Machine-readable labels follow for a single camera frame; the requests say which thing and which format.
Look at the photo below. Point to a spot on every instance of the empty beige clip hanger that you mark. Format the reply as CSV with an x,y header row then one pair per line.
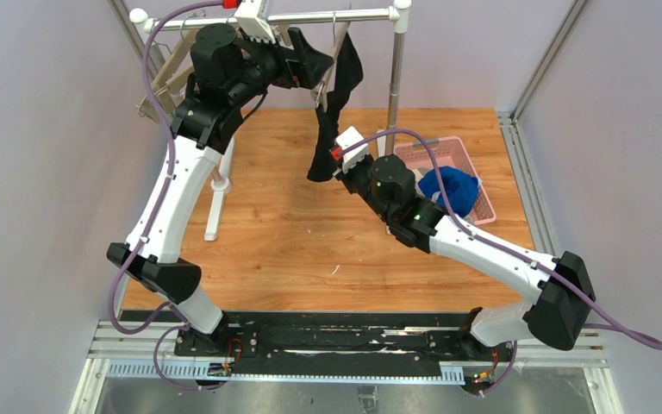
x,y
167,104

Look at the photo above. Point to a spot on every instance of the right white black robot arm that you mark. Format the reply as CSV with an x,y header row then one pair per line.
x,y
556,292

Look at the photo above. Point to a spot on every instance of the white metal clothes rack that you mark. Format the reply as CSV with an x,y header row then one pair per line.
x,y
397,13

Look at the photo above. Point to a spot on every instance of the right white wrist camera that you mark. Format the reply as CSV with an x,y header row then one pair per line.
x,y
349,149

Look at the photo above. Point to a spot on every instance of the blue underwear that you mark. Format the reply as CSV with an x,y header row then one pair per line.
x,y
461,189

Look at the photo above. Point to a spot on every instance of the grey underwear beige waistband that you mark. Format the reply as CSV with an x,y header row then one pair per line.
x,y
422,172

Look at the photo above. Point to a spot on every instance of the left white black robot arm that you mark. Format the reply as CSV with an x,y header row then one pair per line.
x,y
229,71

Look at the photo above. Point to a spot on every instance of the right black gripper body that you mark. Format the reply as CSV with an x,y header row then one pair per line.
x,y
339,175

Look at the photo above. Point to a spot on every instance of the pink plastic basket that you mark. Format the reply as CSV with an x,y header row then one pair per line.
x,y
448,151

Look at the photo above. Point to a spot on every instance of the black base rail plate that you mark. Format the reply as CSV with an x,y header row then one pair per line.
x,y
345,347

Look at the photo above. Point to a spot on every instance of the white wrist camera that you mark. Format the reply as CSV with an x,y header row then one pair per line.
x,y
349,149
251,15

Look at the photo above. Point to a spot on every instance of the beige hanger of grey underwear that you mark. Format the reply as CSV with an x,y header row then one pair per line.
x,y
172,76

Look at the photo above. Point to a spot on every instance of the black underwear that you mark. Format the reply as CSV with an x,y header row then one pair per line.
x,y
348,75

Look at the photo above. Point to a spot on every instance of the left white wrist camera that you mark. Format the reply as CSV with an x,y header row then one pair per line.
x,y
251,15

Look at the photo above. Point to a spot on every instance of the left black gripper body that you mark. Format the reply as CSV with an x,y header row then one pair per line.
x,y
296,65

